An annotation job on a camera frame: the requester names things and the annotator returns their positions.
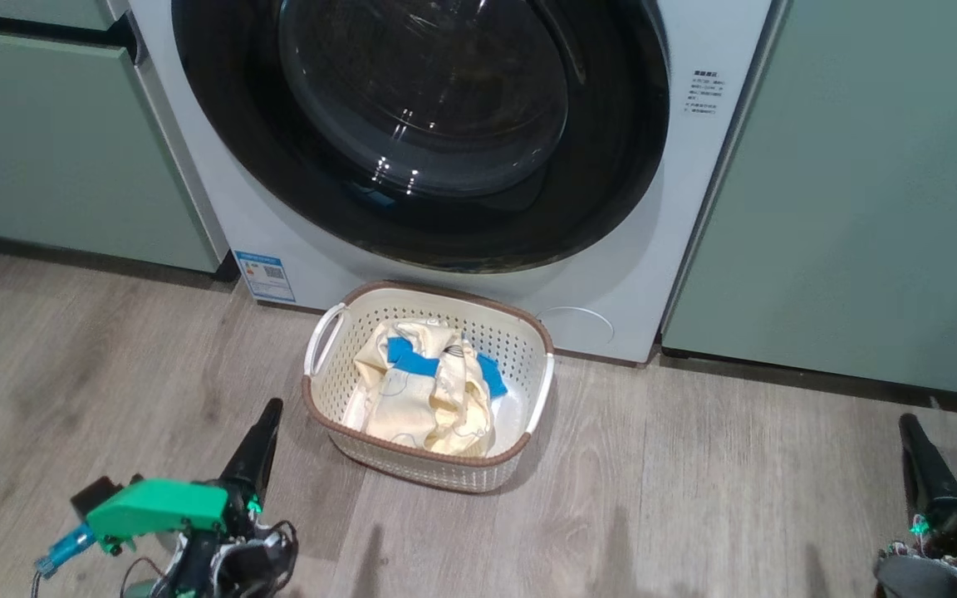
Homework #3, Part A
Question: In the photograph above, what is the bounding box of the round filter cover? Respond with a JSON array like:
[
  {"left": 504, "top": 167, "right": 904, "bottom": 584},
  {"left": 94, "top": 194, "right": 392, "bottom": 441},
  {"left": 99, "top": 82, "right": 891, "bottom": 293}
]
[{"left": 537, "top": 306, "right": 615, "bottom": 346}]

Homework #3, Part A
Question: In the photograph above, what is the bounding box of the black plinth under wide cabinet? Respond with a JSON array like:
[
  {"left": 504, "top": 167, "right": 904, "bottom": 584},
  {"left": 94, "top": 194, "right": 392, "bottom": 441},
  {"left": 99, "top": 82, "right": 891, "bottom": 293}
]
[{"left": 0, "top": 226, "right": 240, "bottom": 292}]

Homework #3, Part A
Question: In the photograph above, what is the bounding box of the printed text notice label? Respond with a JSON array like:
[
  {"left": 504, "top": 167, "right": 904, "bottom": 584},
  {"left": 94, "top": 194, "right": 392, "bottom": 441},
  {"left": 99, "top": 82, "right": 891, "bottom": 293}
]
[{"left": 682, "top": 70, "right": 729, "bottom": 117}]

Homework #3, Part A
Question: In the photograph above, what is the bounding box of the cream garment with blue trim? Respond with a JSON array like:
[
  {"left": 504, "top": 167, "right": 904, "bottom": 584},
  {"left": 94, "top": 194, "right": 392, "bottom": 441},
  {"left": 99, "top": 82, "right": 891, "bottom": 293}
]
[{"left": 352, "top": 320, "right": 509, "bottom": 458}]

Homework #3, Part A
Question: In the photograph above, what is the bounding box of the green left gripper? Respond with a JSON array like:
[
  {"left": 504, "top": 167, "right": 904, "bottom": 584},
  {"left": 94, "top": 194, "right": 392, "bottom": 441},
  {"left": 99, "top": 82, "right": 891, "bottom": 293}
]
[{"left": 84, "top": 398, "right": 285, "bottom": 557}]

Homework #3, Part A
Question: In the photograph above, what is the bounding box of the white washing machine body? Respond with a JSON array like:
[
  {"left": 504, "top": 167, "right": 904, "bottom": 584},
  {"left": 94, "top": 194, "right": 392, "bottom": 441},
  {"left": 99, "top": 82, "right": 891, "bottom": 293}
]
[{"left": 125, "top": 0, "right": 787, "bottom": 365}]

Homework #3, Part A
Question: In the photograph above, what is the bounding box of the black plinth under tall cabinet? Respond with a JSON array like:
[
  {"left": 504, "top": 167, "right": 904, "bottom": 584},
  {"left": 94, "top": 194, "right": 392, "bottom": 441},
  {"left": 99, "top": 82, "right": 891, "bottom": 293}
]
[{"left": 660, "top": 345, "right": 957, "bottom": 419}]

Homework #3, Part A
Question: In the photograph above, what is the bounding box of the black glass washing machine door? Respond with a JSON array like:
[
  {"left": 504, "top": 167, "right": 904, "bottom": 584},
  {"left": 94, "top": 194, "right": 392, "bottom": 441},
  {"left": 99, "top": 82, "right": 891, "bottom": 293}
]
[{"left": 171, "top": 0, "right": 670, "bottom": 273}]

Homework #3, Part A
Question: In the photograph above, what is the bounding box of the blue cable connector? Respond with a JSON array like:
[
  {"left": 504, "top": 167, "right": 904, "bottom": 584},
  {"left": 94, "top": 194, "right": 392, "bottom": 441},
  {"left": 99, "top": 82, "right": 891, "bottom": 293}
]
[{"left": 33, "top": 522, "right": 99, "bottom": 580}]

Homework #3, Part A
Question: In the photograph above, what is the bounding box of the cream perforated laundry basket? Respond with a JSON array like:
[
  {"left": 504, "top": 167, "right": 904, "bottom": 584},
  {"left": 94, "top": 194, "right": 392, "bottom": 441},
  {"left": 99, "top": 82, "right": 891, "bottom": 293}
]
[{"left": 302, "top": 281, "right": 556, "bottom": 494}]

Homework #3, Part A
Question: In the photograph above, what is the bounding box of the wide pale green cabinet door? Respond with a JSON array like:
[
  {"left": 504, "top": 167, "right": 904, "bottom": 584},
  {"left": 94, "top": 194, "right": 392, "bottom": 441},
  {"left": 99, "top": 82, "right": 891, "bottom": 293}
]
[{"left": 0, "top": 25, "right": 226, "bottom": 273}]

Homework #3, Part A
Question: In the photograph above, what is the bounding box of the pale green cabinet drawer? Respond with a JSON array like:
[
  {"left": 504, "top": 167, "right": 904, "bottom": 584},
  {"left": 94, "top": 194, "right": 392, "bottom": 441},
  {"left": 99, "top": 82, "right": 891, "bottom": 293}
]
[{"left": 0, "top": 0, "right": 129, "bottom": 32}]

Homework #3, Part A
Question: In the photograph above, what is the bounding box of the tall pale green cabinet panel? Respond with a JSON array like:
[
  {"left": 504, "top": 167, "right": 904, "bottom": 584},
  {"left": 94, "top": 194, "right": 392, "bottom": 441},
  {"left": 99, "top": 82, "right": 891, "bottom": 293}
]
[{"left": 661, "top": 0, "right": 957, "bottom": 395}]

